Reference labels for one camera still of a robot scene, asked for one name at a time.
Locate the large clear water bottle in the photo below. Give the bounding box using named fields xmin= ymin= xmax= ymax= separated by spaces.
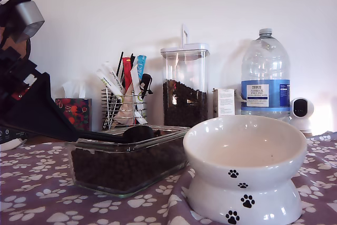
xmin=241 ymin=27 xmax=291 ymax=123

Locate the white paw print bowl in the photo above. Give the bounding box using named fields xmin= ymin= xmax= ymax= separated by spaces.
xmin=182 ymin=115 xmax=308 ymax=225

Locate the black plastic measuring scoop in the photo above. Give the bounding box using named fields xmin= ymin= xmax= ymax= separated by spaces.
xmin=77 ymin=125 xmax=156 ymax=144

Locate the beige pouch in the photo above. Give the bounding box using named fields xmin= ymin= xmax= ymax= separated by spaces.
xmin=115 ymin=94 xmax=138 ymax=126

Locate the tall clear kibble jar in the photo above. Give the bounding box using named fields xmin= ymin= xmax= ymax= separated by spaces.
xmin=160 ymin=24 xmax=211 ymax=128

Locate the brown cat kibble heap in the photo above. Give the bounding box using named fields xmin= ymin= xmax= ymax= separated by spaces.
xmin=71 ymin=127 xmax=188 ymax=192

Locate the chrome wire basket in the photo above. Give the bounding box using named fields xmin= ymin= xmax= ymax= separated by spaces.
xmin=101 ymin=87 xmax=148 ymax=131

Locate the floral tissue box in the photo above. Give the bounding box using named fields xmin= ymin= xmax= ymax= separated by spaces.
xmin=54 ymin=79 xmax=93 ymax=133

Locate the blue sachet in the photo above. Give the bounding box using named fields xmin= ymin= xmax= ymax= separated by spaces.
xmin=136 ymin=55 xmax=147 ymax=79

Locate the black clip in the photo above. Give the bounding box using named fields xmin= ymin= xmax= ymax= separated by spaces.
xmin=138 ymin=73 xmax=154 ymax=97

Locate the red sachet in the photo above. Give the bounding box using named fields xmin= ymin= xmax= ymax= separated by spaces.
xmin=122 ymin=56 xmax=134 ymax=95

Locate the plain white sachet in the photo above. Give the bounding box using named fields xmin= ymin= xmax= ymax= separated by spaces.
xmin=131 ymin=65 xmax=143 ymax=96

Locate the rectangular glass food container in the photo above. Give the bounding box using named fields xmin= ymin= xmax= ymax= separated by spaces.
xmin=65 ymin=125 xmax=191 ymax=199

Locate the black straw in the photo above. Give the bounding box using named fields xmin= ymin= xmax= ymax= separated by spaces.
xmin=115 ymin=52 xmax=125 ymax=80

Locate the small white round camera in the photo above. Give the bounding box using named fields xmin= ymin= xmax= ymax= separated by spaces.
xmin=289 ymin=97 xmax=315 ymax=134

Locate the white sachet green print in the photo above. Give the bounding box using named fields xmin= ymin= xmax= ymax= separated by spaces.
xmin=101 ymin=61 xmax=125 ymax=96
xmin=96 ymin=69 xmax=122 ymax=102

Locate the small white carton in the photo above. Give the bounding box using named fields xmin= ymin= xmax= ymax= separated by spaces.
xmin=212 ymin=88 xmax=236 ymax=119

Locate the grey paw print cloth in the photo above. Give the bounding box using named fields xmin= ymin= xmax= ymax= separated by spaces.
xmin=0 ymin=131 xmax=337 ymax=225

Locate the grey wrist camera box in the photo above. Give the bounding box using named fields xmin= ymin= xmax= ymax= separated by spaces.
xmin=5 ymin=0 xmax=45 ymax=44

